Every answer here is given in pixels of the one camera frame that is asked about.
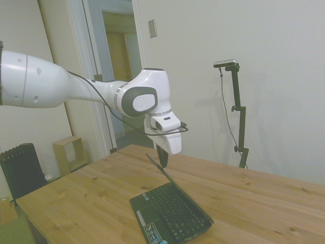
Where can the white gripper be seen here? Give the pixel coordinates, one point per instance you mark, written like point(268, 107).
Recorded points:
point(172, 143)

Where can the black laptop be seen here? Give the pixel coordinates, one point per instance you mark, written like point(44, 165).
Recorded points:
point(172, 211)

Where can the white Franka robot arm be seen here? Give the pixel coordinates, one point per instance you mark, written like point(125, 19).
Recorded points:
point(50, 84)

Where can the small blue object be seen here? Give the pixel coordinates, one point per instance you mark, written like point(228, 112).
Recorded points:
point(163, 242)

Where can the open wooden box shelf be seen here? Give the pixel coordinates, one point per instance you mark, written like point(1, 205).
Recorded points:
point(61, 152)

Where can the brass door hinge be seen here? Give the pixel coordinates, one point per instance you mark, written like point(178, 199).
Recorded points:
point(97, 77)

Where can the wooden hallway door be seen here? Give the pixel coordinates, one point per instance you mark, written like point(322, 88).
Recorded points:
point(116, 63)

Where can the small white cup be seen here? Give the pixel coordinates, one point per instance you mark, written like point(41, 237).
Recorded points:
point(48, 177)

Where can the white open door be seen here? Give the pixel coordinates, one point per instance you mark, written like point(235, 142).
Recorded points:
point(91, 50)

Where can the black radiator heater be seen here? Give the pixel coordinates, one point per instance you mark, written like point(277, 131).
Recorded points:
point(20, 172)

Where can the cardboard box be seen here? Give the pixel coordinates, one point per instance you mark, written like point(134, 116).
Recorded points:
point(7, 211)

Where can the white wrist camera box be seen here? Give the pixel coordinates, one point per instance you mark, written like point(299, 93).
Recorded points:
point(168, 121)

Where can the black camera stand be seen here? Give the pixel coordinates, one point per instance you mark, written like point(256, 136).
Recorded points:
point(240, 114)

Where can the silver camera on stand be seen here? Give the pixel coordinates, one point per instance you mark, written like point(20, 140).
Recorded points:
point(225, 62)

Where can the metal wall switch plate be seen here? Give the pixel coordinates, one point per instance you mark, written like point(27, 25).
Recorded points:
point(152, 28)

